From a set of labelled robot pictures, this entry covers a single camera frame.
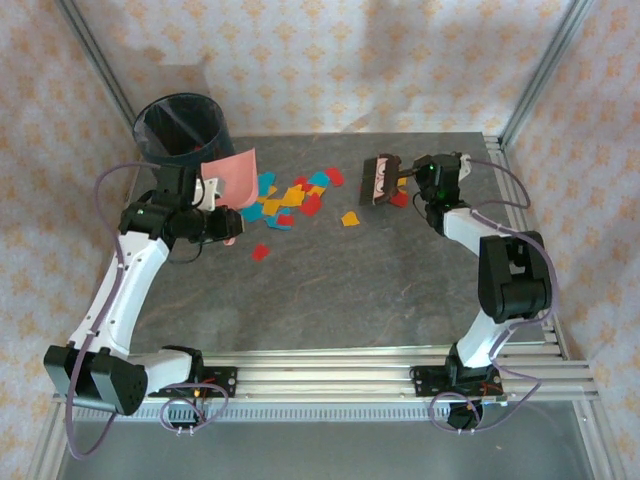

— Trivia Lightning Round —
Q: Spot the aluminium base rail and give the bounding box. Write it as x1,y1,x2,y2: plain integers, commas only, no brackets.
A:
52,349,599,404

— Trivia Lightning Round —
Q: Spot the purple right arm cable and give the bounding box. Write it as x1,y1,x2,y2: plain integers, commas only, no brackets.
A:
429,158,557,435

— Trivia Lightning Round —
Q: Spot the aluminium frame post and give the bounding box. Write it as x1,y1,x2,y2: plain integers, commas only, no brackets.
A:
53,0,139,126
498,0,599,149

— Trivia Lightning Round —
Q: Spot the pink plastic dustpan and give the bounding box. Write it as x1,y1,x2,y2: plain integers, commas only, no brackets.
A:
201,148,261,247

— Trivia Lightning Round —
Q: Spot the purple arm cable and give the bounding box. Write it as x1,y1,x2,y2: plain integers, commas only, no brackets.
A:
429,158,557,435
64,160,231,460

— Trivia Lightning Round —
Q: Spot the slotted grey cable duct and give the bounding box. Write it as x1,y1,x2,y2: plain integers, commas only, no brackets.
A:
74,405,581,422

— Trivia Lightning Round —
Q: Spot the dark blue waste bin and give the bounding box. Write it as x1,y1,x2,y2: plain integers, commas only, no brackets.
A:
132,92,237,171

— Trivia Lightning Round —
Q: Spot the black cartoon face hand brush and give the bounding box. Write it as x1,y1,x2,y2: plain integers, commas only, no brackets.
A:
358,153,419,208

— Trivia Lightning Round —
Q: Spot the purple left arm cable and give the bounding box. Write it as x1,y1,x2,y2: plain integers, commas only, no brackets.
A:
64,160,231,460

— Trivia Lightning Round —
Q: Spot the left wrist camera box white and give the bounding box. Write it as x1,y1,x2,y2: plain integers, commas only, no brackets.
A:
193,177,222,211

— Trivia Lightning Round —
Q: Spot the aluminium lower frame rail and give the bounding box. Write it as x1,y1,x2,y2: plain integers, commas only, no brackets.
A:
572,399,619,480
27,399,76,480

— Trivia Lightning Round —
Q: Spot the aluminium side rail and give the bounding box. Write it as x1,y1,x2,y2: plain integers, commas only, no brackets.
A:
483,133,571,361

